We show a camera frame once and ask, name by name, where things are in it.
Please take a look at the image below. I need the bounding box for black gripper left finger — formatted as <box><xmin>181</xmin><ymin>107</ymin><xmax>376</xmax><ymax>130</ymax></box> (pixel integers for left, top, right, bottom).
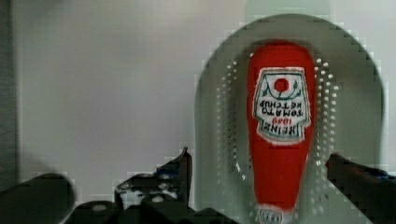
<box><xmin>64</xmin><ymin>148</ymin><xmax>238</xmax><ymax>224</ymax></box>

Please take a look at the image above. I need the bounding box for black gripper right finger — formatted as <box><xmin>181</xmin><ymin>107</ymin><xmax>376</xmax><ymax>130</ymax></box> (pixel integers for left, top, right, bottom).
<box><xmin>325</xmin><ymin>153</ymin><xmax>396</xmax><ymax>224</ymax></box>

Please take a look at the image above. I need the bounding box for red plush ketchup bottle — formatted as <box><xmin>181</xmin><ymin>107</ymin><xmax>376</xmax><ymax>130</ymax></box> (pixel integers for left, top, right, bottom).
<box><xmin>247</xmin><ymin>40</ymin><xmax>316</xmax><ymax>224</ymax></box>

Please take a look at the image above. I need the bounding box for green strainer basket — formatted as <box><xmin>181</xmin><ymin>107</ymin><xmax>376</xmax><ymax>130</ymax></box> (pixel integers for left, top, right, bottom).
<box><xmin>193</xmin><ymin>14</ymin><xmax>384</xmax><ymax>224</ymax></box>

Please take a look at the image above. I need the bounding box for black round pot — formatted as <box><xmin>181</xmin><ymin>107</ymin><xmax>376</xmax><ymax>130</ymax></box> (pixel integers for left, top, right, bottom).
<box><xmin>0</xmin><ymin>173</ymin><xmax>76</xmax><ymax>224</ymax></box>

